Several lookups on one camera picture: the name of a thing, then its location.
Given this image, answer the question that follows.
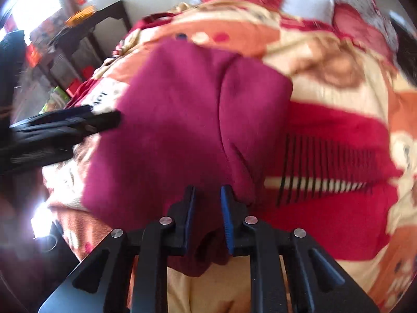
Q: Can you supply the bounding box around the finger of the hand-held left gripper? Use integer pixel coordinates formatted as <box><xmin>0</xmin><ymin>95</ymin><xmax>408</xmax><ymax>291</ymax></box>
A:
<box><xmin>10</xmin><ymin>106</ymin><xmax>99</xmax><ymax>131</ymax></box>
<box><xmin>13</xmin><ymin>110</ymin><xmax>122</xmax><ymax>147</ymax></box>

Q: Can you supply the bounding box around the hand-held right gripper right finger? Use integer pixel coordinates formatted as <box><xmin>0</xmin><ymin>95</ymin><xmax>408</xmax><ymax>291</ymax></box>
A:
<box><xmin>220</xmin><ymin>184</ymin><xmax>381</xmax><ymax>313</ymax></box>

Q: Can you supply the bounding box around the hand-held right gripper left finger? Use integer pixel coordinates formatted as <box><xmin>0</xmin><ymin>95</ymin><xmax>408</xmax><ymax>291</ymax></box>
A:
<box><xmin>38</xmin><ymin>185</ymin><xmax>198</xmax><ymax>313</ymax></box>

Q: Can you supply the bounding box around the maroon sweater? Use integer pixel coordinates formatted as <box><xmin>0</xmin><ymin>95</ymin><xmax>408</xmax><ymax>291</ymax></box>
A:
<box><xmin>81</xmin><ymin>37</ymin><xmax>294</xmax><ymax>278</ymax></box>

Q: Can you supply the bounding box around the colourful printed packet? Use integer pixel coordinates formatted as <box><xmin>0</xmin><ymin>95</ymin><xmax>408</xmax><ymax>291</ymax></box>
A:
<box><xmin>41</xmin><ymin>86</ymin><xmax>71</xmax><ymax>115</ymax></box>

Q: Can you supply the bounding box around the orange round object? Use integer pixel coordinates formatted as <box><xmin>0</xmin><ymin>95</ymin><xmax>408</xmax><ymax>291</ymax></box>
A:
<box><xmin>65</xmin><ymin>5</ymin><xmax>97</xmax><ymax>27</ymax></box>

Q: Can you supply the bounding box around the black side table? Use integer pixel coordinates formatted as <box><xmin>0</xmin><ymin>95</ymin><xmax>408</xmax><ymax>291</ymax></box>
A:
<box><xmin>36</xmin><ymin>0</ymin><xmax>132</xmax><ymax>88</ymax></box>

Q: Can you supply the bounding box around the bright window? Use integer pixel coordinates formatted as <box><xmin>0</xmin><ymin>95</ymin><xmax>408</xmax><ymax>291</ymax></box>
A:
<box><xmin>0</xmin><ymin>0</ymin><xmax>67</xmax><ymax>41</ymax></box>

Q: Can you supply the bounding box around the red orange printed blanket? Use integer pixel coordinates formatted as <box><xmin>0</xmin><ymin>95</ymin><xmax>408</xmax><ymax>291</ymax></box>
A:
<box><xmin>41</xmin><ymin>0</ymin><xmax>417</xmax><ymax>313</ymax></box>

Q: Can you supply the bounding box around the white pillow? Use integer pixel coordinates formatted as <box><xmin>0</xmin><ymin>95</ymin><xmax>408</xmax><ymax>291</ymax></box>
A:
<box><xmin>282</xmin><ymin>0</ymin><xmax>335</xmax><ymax>23</ymax></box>

